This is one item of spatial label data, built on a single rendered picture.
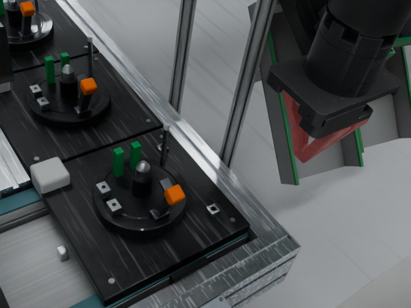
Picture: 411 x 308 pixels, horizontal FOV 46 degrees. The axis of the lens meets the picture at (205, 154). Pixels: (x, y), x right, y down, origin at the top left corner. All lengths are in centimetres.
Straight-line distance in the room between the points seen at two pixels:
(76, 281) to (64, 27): 57
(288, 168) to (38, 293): 40
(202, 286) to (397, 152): 61
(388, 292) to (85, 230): 50
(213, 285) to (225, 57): 71
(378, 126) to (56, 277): 59
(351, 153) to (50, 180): 47
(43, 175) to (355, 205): 57
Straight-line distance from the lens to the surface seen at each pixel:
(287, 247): 74
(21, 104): 90
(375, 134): 92
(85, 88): 77
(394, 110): 95
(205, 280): 68
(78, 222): 71
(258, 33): 70
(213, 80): 116
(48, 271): 74
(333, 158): 83
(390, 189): 105
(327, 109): 38
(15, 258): 76
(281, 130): 75
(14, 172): 80
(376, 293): 88
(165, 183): 64
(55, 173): 75
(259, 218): 77
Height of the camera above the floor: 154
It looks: 45 degrees down
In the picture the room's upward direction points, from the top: 12 degrees clockwise
